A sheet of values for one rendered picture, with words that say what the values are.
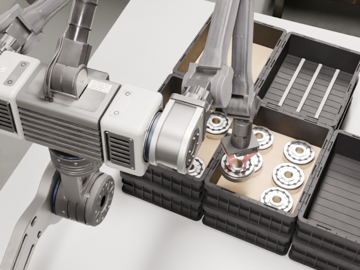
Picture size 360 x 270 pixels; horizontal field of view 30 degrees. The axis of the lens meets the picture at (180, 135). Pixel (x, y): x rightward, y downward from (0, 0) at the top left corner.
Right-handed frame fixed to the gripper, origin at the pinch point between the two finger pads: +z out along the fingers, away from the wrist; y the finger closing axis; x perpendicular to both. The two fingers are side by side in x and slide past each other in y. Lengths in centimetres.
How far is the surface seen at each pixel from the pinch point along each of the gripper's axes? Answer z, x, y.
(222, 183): 14.7, -3.5, 2.8
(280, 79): 15, -42, -36
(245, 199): 4.6, 11.0, 1.9
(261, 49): 15, -59, -36
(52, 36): 99, -190, 28
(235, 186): 14.7, -0.9, -0.9
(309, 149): 12.0, -5.1, -29.1
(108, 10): 99, -203, -9
